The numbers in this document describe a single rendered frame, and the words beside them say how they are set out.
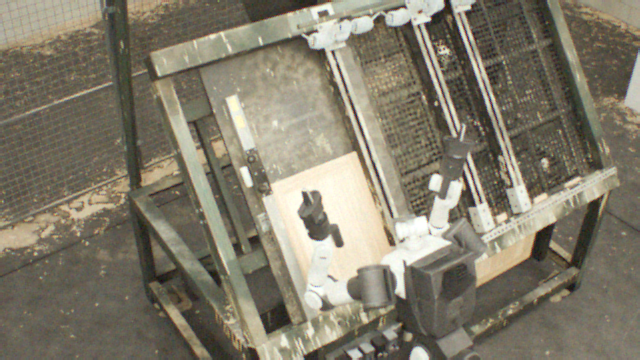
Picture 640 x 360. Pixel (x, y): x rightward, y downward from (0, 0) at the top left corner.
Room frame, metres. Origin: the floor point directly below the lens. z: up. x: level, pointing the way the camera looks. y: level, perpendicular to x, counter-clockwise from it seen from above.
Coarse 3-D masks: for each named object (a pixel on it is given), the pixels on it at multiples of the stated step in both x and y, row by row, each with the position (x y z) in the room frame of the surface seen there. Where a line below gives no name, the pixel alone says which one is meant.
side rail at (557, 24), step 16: (544, 0) 3.61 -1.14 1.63; (560, 16) 3.57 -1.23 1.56; (544, 32) 3.58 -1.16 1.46; (560, 32) 3.51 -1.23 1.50; (560, 48) 3.48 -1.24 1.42; (576, 64) 3.43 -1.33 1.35; (560, 80) 3.44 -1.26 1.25; (576, 80) 3.37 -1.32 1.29; (576, 96) 3.34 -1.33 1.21; (592, 112) 3.29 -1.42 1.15; (592, 128) 3.23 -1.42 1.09; (592, 144) 3.20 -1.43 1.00; (608, 160) 3.16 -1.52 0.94
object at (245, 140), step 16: (240, 112) 2.52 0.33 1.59; (240, 144) 2.45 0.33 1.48; (256, 192) 2.35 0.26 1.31; (272, 208) 2.30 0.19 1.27; (272, 224) 2.26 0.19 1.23; (288, 240) 2.24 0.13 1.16; (288, 256) 2.19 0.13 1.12; (288, 272) 2.16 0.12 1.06; (304, 288) 2.13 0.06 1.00; (304, 304) 2.08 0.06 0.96
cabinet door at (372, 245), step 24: (312, 168) 2.51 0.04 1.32; (336, 168) 2.54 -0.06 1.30; (360, 168) 2.58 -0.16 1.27; (288, 192) 2.39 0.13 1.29; (336, 192) 2.47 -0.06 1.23; (360, 192) 2.51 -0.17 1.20; (288, 216) 2.32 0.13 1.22; (336, 216) 2.40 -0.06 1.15; (360, 216) 2.44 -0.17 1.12; (360, 240) 2.37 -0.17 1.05; (384, 240) 2.41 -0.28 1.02; (336, 264) 2.26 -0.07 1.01; (360, 264) 2.30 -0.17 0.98
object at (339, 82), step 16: (320, 32) 2.83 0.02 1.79; (336, 32) 2.86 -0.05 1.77; (320, 48) 2.86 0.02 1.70; (336, 48) 2.83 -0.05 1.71; (336, 64) 2.82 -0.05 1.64; (336, 80) 2.76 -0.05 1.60; (336, 96) 2.75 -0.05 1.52; (352, 96) 2.74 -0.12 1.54; (352, 112) 2.69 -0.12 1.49; (352, 128) 2.65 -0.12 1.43; (352, 144) 2.65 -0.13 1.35; (368, 144) 2.62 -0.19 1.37; (368, 160) 2.57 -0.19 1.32; (368, 176) 2.55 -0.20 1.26; (384, 192) 2.51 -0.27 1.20; (384, 208) 2.46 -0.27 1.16; (384, 224) 2.44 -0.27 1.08; (400, 240) 2.41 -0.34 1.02
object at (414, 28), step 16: (416, 0) 3.15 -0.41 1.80; (432, 0) 3.05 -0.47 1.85; (416, 16) 3.09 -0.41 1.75; (416, 32) 3.08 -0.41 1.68; (416, 48) 3.06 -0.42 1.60; (432, 48) 3.06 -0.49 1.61; (432, 64) 3.02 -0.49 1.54; (432, 80) 2.96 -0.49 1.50; (432, 96) 2.95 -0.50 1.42; (448, 96) 2.94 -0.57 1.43; (448, 112) 2.89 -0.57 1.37; (448, 128) 2.85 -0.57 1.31; (464, 176) 2.73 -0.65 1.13; (464, 192) 2.72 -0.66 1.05; (480, 192) 2.69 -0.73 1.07; (480, 208) 2.64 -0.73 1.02; (480, 224) 2.61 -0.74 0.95
